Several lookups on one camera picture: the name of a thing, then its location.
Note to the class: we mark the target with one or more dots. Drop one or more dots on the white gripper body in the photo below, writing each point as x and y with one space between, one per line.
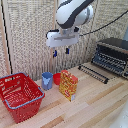
62 37

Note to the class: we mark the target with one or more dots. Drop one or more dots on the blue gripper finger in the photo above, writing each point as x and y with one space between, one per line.
67 50
55 53

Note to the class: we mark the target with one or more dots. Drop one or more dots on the black toaster oven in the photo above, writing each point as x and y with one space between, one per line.
111 53

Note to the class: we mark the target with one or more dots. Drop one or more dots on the red plastic cup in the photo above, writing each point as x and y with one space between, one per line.
57 79

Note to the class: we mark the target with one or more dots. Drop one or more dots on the blue plastic cup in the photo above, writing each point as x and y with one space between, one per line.
47 81

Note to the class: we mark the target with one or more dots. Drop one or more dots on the beige woven folding screen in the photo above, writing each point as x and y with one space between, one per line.
30 33

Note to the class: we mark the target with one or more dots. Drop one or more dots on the yellow red cardboard box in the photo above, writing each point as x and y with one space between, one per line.
68 86

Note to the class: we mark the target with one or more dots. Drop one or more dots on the red plastic shopping basket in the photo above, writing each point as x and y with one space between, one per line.
20 96

